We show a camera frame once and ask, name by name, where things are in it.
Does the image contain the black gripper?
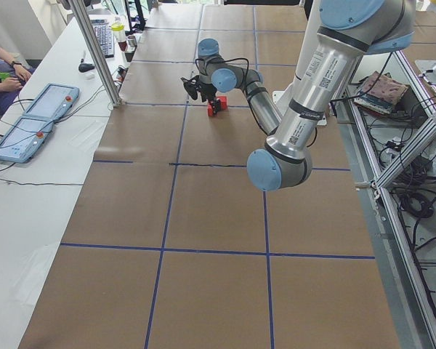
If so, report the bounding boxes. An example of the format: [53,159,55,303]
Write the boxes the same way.
[200,84,221,115]

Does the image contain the red cube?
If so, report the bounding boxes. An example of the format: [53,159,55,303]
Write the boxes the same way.
[217,96,227,111]
[207,104,220,117]

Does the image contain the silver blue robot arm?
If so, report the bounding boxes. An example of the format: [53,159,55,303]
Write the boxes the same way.
[197,1,416,191]

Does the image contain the metal cup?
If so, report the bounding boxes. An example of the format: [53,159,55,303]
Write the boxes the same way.
[126,35,137,48]

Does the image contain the yellow lid bottle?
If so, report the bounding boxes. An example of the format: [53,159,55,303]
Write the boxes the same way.
[110,17,126,47]

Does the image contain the black keyboard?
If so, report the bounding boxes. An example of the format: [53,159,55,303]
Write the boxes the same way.
[92,24,115,58]

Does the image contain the black computer mouse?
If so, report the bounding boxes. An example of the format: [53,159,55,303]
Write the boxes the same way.
[78,63,95,73]

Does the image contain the upper teach pendant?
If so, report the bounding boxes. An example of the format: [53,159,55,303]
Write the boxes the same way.
[23,83,80,121]

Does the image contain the teach pendant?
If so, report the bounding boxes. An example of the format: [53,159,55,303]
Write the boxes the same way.
[0,116,55,164]
[23,83,80,121]

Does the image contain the stack of patterned books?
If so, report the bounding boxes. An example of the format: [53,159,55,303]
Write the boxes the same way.
[354,71,408,115]

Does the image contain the lower teach pendant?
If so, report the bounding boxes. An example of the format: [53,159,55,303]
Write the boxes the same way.
[0,116,55,164]

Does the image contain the seated person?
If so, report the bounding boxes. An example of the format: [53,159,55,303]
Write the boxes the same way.
[0,47,35,116]

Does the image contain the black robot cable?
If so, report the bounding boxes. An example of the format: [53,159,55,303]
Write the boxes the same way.
[194,57,277,135]

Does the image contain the aluminium frame post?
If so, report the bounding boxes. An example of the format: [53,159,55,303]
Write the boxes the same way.
[68,0,121,107]

